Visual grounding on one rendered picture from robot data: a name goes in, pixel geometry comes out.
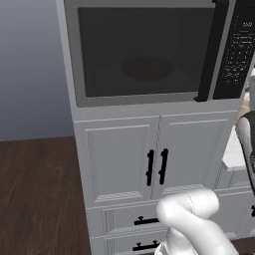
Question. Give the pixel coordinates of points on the black and grey microwave oven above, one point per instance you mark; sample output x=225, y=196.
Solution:
x=237, y=50

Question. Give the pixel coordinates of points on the grey cupboard door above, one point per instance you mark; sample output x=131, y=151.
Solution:
x=116, y=159
x=192, y=152

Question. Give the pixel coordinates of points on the dark brown bowl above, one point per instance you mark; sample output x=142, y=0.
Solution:
x=147, y=69

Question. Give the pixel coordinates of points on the grey base cupboard run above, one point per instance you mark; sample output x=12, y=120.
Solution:
x=234, y=202

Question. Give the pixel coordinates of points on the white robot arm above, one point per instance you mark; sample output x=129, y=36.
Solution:
x=189, y=215

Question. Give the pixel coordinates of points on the grey drawer front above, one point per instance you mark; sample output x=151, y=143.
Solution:
x=116, y=219
x=116, y=244

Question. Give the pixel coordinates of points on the grey microwave door, dark window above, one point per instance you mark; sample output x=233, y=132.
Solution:
x=99, y=50

